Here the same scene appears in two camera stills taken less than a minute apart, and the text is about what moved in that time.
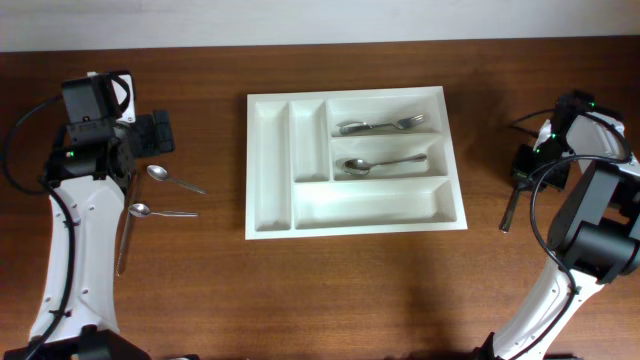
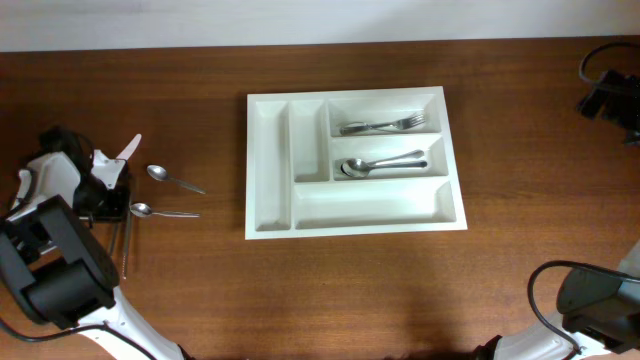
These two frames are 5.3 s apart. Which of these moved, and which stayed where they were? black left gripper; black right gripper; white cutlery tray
Moved: black left gripper; black right gripper
Stayed: white cutlery tray
